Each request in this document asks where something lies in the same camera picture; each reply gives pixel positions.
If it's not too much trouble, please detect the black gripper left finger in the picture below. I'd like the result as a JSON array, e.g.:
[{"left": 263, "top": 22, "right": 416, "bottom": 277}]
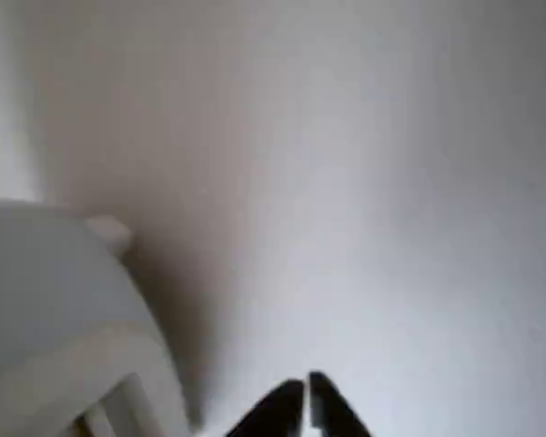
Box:
[{"left": 222, "top": 380, "right": 307, "bottom": 437}]

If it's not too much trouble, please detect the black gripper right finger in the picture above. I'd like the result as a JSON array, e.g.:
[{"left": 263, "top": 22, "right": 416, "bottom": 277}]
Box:
[{"left": 308, "top": 371, "right": 377, "bottom": 437}]

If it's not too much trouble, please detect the white rice cooker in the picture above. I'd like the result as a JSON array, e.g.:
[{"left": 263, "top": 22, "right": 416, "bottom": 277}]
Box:
[{"left": 0, "top": 199, "right": 208, "bottom": 437}]

